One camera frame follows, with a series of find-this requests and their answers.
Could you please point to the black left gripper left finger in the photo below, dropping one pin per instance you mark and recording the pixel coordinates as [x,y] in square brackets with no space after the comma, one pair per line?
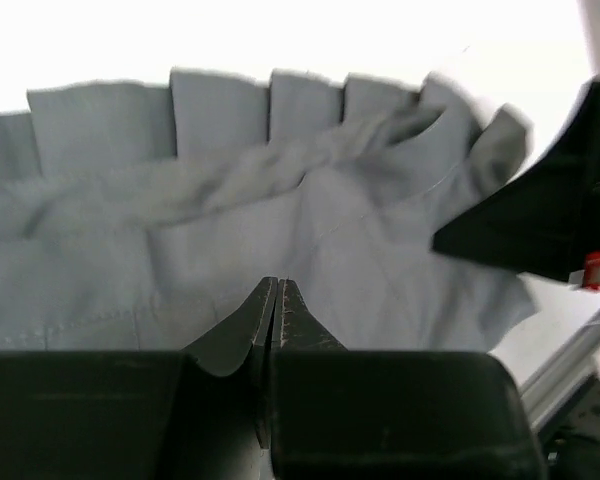
[187,414]

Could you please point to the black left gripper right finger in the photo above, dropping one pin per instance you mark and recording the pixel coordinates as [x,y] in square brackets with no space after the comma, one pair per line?
[351,414]

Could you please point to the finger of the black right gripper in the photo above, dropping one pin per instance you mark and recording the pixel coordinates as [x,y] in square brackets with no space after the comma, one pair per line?
[547,221]

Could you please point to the grey pleated skirt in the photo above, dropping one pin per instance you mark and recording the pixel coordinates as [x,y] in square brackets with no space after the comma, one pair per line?
[138,217]

